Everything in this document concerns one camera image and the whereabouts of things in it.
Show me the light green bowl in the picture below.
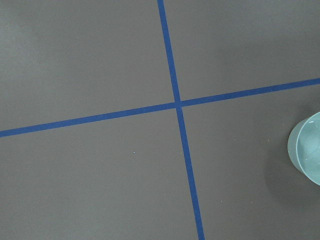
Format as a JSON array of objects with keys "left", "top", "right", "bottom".
[{"left": 287, "top": 112, "right": 320, "bottom": 185}]

